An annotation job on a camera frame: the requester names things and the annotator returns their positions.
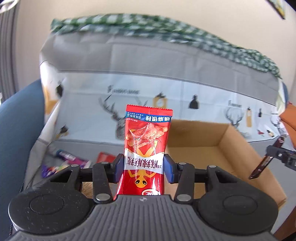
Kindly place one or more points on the orange cushion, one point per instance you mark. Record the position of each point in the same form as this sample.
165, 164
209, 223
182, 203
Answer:
288, 117

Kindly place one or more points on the purple cartoon snack packet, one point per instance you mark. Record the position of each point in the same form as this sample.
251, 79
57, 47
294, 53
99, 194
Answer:
49, 171

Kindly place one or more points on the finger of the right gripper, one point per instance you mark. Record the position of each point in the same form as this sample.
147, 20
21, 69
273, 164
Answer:
287, 157

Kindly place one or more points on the red spicy snack packet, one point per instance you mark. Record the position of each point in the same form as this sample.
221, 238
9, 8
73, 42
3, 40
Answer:
146, 134

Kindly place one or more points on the purple gradient stick packet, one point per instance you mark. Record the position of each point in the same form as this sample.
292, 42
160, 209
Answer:
71, 159

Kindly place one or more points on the dark brown snack bar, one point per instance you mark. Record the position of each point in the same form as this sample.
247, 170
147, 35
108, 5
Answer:
266, 159

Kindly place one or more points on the deer print sofa cover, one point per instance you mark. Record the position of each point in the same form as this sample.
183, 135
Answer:
89, 79

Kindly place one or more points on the small red snack packet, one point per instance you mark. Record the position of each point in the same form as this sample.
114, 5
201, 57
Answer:
105, 157

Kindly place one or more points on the grey curtain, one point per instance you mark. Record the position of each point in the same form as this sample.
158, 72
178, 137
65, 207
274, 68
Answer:
9, 80

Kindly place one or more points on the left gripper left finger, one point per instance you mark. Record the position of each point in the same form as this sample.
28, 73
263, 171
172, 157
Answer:
101, 175

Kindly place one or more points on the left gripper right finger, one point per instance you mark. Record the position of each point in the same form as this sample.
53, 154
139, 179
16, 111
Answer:
185, 175

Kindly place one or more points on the framed wall picture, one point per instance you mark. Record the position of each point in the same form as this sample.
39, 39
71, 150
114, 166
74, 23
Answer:
279, 6

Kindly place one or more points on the green checkered cloth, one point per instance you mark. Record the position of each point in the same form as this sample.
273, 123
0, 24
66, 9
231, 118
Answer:
167, 30

